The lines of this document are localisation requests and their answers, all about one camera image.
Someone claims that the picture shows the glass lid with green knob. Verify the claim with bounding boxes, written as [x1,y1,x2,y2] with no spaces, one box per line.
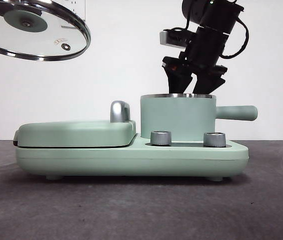
[0,0,92,62]

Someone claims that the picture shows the silver control knob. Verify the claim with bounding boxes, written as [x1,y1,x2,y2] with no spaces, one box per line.
[150,130,173,146]
[203,131,227,148]

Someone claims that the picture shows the mint green breakfast machine base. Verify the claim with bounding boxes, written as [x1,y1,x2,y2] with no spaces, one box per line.
[14,133,249,182]

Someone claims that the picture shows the mint green griddle cover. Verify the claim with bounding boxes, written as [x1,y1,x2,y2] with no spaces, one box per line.
[13,119,137,149]

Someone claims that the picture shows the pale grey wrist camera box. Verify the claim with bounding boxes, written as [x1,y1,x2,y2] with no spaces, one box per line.
[159,27,195,47]

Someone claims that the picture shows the mint green handled pot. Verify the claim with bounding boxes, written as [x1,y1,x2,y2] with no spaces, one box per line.
[139,92,259,142]

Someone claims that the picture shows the black cable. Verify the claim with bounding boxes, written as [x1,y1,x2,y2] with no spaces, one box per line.
[221,17,250,60]

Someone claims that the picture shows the silver griddle cover handle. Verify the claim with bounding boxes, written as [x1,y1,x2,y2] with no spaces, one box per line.
[109,100,132,124]

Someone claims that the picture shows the white wall socket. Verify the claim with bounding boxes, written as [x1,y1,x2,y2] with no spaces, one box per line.
[65,0,86,21]

